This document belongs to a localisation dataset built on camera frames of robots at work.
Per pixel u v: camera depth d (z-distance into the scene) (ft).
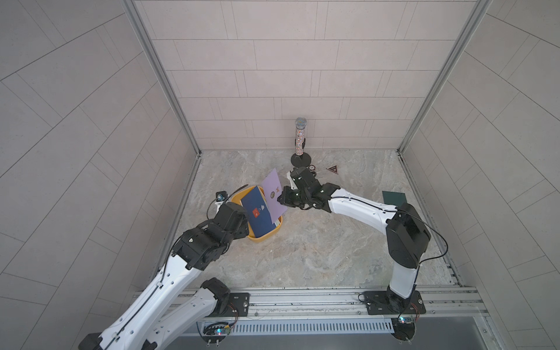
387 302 2.08
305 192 2.14
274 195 2.79
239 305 2.33
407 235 1.52
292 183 2.26
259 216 2.84
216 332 2.14
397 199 3.25
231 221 1.65
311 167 3.62
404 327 2.26
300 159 3.56
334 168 3.56
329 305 2.37
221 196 1.98
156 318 1.32
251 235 2.81
